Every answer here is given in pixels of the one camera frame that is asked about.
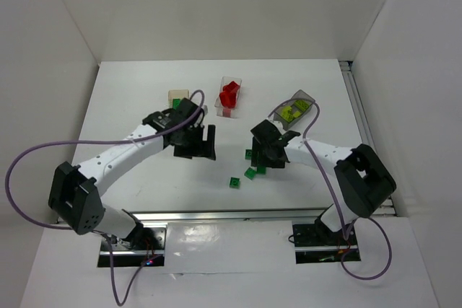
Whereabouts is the green lego with holes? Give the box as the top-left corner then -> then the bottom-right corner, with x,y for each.
229,177 -> 240,189
245,149 -> 252,160

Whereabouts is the green long lego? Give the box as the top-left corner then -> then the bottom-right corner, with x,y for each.
257,167 -> 266,175

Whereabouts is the green small lego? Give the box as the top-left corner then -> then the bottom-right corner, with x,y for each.
244,167 -> 257,180
172,99 -> 181,109

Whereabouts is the green lego with holes bottom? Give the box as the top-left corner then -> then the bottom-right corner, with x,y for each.
229,177 -> 240,189

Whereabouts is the wooden box container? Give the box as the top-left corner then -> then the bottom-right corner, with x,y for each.
167,89 -> 190,108

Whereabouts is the clear plastic container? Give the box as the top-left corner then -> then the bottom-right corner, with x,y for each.
214,76 -> 242,118

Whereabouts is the yellow-green long lego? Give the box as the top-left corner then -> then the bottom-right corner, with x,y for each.
294,100 -> 311,112

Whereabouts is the dark smoked plastic container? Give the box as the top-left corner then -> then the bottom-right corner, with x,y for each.
272,89 -> 315,131

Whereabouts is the red small lego brick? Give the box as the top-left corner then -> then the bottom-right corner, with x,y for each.
222,108 -> 232,118

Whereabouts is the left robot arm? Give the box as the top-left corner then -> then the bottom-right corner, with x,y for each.
48,98 -> 216,249

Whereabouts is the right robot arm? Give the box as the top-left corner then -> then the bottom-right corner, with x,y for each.
251,120 -> 396,241

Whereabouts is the aluminium front rail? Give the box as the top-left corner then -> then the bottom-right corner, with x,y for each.
132,208 -> 323,222

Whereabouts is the aluminium rail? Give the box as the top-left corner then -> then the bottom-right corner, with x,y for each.
339,61 -> 396,217
132,208 -> 323,222

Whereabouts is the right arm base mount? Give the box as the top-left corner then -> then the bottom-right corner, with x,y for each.
287,224 -> 361,265

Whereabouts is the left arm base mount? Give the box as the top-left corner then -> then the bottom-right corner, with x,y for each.
97,224 -> 167,268

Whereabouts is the aluminium right rail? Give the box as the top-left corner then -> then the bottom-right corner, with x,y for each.
339,61 -> 396,217

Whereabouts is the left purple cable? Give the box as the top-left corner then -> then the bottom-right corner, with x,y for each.
5,89 -> 206,306

